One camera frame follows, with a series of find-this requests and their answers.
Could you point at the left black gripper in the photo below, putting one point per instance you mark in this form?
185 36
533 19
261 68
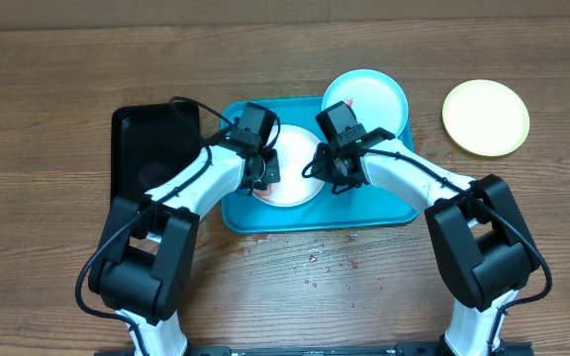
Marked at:
273 175

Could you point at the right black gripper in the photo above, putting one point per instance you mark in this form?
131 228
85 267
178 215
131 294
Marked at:
329 169

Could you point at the white plate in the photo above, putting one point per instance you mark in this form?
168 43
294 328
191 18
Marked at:
295 148

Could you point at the light blue rimmed plate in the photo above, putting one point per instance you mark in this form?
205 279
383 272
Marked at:
376 99

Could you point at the yellow-green rimmed plate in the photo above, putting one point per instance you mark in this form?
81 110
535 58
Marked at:
485 117

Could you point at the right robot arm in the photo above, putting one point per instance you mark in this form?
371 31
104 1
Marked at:
482 246

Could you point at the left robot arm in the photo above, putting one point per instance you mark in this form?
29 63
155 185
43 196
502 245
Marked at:
141 268

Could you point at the teal plastic serving tray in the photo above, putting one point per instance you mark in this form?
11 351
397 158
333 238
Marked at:
366 206

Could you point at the black plastic tray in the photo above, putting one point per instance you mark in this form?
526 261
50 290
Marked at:
150 144

